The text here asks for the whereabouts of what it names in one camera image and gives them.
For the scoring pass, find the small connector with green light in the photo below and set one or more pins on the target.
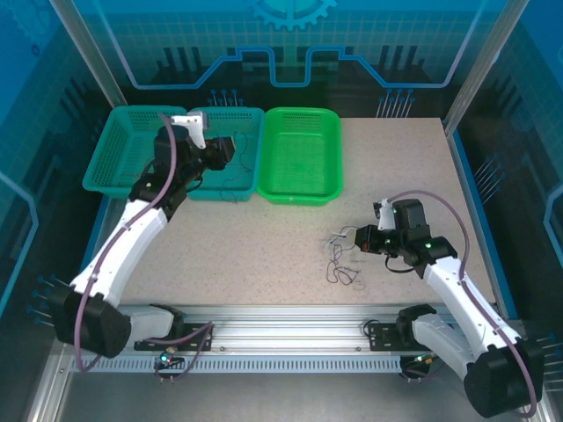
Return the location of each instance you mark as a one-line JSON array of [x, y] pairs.
[[166, 358], [424, 360]]

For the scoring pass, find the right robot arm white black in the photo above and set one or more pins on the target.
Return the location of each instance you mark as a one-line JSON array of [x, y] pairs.
[[453, 290]]

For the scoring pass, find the aluminium frame post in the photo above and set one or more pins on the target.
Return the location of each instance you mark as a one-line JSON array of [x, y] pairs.
[[86, 53], [480, 66]]

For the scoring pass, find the teal plastic basket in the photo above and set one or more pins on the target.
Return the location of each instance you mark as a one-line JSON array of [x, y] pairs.
[[110, 145], [206, 180]]

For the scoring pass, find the aluminium mounting rail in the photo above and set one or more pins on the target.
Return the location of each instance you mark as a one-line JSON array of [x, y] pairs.
[[286, 327]]

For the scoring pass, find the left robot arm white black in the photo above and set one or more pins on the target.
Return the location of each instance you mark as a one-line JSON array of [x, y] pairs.
[[132, 233]]

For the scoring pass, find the green plastic basket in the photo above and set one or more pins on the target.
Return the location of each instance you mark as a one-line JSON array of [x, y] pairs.
[[303, 154]]

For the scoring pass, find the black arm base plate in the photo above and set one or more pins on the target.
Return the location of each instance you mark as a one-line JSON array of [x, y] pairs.
[[382, 336], [193, 343]]

